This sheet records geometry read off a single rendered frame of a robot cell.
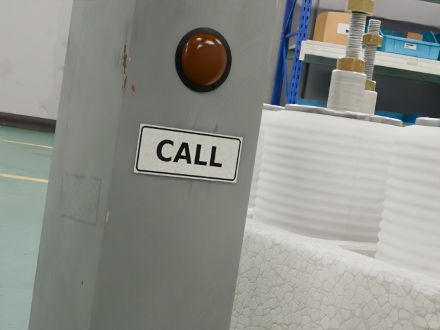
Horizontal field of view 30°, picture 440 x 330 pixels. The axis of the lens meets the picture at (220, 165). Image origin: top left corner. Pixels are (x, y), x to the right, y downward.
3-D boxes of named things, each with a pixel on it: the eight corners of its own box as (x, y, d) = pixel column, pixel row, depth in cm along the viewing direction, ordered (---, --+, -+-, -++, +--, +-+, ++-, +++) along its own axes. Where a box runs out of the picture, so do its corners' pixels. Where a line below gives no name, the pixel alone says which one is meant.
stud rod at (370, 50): (353, 108, 69) (366, 18, 69) (359, 109, 70) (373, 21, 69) (363, 109, 68) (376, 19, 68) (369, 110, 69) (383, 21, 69)
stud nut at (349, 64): (334, 71, 54) (336, 58, 54) (360, 74, 54) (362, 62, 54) (338, 69, 52) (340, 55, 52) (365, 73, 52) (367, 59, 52)
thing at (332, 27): (361, 49, 494) (366, 16, 493) (322, 43, 491) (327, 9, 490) (348, 52, 524) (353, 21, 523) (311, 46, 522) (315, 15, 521)
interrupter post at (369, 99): (338, 126, 69) (344, 87, 69) (353, 129, 71) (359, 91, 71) (363, 129, 67) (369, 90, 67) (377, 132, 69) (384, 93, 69)
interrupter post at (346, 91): (321, 120, 54) (329, 71, 54) (357, 126, 54) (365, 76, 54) (325, 120, 52) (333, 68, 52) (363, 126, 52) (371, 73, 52)
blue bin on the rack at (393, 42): (357, 57, 543) (361, 25, 542) (411, 66, 548) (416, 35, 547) (382, 52, 493) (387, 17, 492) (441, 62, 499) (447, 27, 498)
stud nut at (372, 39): (355, 43, 69) (357, 33, 69) (366, 46, 70) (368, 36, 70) (375, 44, 68) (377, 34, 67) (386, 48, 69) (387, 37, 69)
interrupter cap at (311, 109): (279, 114, 57) (281, 105, 57) (388, 131, 57) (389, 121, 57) (287, 114, 49) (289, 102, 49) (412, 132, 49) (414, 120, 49)
